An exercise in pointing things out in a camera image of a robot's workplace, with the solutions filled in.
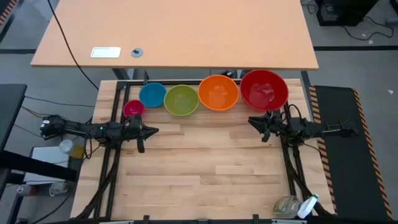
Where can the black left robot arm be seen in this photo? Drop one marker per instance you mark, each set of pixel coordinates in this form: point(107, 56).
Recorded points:
point(77, 127)

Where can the clear bottle yellow liquid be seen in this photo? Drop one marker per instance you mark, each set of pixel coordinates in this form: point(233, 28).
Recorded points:
point(66, 146)

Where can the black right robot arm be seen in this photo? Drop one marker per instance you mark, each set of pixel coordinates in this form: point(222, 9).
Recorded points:
point(311, 129)

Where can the green bowl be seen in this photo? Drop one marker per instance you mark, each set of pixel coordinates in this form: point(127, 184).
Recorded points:
point(181, 100)

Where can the grey desk base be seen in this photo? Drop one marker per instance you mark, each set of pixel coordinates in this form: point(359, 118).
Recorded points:
point(133, 74)

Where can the black horizontal bar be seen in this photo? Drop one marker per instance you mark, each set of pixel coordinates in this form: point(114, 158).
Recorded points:
point(37, 166)

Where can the blue bowl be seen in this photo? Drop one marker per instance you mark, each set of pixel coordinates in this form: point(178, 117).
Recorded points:
point(152, 95)

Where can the small magenta bowl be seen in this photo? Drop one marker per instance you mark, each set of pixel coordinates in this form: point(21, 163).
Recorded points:
point(133, 108)

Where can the black side tabletop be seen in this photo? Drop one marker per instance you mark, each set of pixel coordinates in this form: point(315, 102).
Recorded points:
point(11, 105)

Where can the beige wooden desk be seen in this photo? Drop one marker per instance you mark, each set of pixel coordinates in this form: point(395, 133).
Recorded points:
point(186, 31)

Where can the large red bowl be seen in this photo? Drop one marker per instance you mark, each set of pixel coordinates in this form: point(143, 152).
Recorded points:
point(263, 90)

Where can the clear spray bottle white nozzle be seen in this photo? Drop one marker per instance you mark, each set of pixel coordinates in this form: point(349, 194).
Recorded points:
point(286, 206)

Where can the orange bowl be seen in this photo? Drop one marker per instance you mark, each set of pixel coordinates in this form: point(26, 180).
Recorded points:
point(218, 92)

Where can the clear plastic bottle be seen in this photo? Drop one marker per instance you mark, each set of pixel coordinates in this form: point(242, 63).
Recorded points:
point(58, 188)

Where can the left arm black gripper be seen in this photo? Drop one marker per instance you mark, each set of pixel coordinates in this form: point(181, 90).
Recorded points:
point(133, 127)

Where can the small black device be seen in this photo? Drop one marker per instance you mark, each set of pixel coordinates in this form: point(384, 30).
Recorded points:
point(228, 74)

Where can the white box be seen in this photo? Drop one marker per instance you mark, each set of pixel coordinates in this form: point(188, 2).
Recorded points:
point(46, 155)

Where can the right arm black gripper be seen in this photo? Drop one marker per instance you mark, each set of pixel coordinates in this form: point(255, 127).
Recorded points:
point(273, 124)

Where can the black floor equipment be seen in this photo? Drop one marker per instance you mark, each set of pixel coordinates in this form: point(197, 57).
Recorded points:
point(342, 12)

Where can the black mat hazard stripes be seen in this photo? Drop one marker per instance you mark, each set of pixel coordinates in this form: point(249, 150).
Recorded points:
point(348, 161)

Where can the white flat card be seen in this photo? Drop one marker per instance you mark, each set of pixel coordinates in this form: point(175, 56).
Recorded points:
point(105, 52)

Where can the small bottle red label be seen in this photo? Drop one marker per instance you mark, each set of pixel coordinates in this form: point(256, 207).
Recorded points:
point(26, 189)

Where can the black metal table frame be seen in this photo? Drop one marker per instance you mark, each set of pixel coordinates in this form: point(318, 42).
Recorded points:
point(115, 99)

